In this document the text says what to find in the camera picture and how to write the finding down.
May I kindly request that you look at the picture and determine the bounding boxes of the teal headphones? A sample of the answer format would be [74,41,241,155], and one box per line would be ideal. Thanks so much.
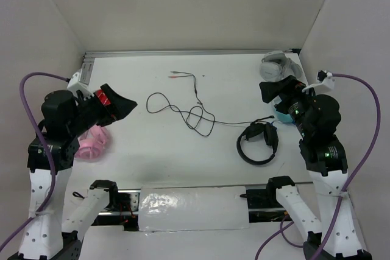
[272,103,294,124]

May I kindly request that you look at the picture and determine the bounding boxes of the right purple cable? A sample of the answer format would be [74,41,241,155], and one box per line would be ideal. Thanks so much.
[254,72,381,260]

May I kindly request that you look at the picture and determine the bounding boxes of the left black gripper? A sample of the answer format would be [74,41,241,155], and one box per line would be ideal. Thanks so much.
[69,82,137,135]

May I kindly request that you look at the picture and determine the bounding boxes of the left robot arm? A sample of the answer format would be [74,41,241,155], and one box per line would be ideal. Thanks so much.
[10,84,137,259]

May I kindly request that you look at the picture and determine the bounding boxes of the grey white headphones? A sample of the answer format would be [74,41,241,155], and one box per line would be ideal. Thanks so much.
[260,51,303,82]

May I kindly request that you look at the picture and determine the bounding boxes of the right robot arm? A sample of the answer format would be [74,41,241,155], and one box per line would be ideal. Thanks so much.
[260,76,372,259]

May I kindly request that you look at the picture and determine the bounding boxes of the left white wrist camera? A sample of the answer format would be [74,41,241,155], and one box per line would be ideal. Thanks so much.
[66,70,93,97]

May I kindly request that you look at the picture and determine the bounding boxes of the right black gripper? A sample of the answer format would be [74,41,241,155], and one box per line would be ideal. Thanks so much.
[259,73,318,135]

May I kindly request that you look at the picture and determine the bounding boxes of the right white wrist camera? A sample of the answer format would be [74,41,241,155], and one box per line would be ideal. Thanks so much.
[302,70,335,94]

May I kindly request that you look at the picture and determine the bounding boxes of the white taped cover sheet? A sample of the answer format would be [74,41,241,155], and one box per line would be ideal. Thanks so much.
[138,186,249,232]

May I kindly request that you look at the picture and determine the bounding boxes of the aluminium rail frame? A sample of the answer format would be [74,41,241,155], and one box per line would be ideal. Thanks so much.
[79,48,301,86]

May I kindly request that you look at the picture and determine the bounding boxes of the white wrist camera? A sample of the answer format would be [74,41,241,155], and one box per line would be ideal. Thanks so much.
[66,70,93,97]
[302,70,335,94]

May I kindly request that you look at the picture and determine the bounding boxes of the black headphones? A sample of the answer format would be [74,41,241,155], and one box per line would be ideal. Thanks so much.
[236,116,279,166]

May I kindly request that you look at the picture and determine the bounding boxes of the pink headphones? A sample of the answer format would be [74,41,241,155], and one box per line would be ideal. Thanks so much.
[75,125,111,160]

